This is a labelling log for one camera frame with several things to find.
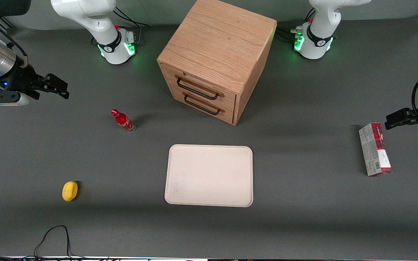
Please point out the yellow lemon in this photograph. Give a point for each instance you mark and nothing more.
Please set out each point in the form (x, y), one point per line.
(69, 191)

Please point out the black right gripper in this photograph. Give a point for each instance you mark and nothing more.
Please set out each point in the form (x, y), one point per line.
(19, 78)

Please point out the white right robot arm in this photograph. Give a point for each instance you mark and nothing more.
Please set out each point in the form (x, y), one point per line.
(103, 25)

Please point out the red cola bottle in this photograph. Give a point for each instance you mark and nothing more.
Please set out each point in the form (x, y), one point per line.
(123, 121)

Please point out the wooden drawer cabinet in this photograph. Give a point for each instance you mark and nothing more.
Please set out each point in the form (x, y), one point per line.
(223, 36)

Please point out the cream rectangular tray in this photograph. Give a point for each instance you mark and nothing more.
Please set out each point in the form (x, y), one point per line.
(209, 175)

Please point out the grey and red carton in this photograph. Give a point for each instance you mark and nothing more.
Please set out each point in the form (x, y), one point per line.
(374, 150)

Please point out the aluminium frame rail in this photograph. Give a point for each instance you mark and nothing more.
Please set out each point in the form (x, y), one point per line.
(4, 22)

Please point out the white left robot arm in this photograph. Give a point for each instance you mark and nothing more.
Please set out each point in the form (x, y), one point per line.
(318, 40)

